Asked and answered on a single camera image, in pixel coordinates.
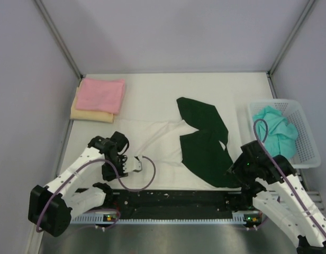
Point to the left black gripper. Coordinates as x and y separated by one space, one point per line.
107 175

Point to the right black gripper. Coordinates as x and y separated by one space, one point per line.
245 181

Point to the white and green t shirt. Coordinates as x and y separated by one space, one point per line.
194 153

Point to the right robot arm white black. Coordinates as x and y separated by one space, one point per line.
272 186

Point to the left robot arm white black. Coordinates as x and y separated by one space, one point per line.
53 206

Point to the teal t shirt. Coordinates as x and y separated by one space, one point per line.
281 135

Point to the folded beige t shirt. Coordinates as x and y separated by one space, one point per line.
85 115

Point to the white plastic basket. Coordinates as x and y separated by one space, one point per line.
307 155

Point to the folded pink t shirt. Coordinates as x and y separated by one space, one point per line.
100 95

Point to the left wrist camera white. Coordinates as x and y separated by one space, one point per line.
133 164

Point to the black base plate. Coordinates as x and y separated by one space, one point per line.
177 205

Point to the right aluminium frame post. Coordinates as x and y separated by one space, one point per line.
304 15

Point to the aluminium frame post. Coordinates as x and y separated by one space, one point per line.
41 8
304 15

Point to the left aluminium frame post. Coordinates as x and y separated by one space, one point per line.
41 8

